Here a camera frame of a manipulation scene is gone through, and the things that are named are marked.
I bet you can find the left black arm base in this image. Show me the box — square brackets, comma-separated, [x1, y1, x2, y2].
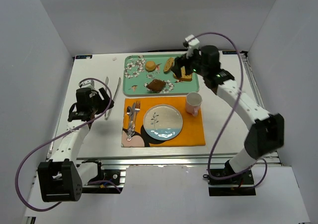
[76, 159, 126, 194]

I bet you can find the pink mug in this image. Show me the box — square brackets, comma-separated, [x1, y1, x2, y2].
[185, 92, 202, 117]

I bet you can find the round yellow bun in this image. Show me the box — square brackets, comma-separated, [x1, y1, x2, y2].
[145, 61, 157, 72]

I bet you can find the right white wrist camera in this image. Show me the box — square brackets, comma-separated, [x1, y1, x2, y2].
[183, 34, 200, 58]

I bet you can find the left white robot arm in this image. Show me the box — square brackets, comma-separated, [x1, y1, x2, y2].
[38, 86, 114, 202]

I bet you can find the dark brown bread piece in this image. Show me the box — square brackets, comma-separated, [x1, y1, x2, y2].
[146, 79, 166, 93]

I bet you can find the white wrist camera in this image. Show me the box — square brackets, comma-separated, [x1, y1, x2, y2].
[79, 79, 95, 90]
[183, 34, 200, 58]

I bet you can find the orange cartoon placemat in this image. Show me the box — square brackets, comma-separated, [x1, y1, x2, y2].
[121, 96, 206, 148]

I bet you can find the large seeded bread slice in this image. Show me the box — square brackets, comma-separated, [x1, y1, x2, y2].
[173, 67, 192, 83]

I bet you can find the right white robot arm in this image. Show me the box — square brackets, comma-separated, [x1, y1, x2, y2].
[171, 43, 284, 180]

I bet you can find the green floral tray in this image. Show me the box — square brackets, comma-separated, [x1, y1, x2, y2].
[123, 54, 199, 96]

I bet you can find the silver knife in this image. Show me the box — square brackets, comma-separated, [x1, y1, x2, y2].
[127, 102, 136, 135]

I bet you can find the small oval bread slice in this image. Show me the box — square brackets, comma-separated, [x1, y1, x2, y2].
[163, 57, 174, 73]

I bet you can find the silver fork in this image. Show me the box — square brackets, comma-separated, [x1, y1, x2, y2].
[130, 100, 141, 134]

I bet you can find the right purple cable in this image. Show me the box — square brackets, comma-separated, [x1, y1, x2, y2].
[191, 32, 268, 194]

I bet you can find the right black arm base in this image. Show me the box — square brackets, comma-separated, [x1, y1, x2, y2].
[203, 170, 256, 197]

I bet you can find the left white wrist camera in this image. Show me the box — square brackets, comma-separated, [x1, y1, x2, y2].
[79, 79, 95, 90]

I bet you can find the ceramic plate with plant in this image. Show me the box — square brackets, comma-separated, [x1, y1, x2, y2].
[143, 104, 183, 141]

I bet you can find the silver spoon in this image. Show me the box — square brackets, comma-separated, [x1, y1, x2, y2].
[126, 106, 133, 141]

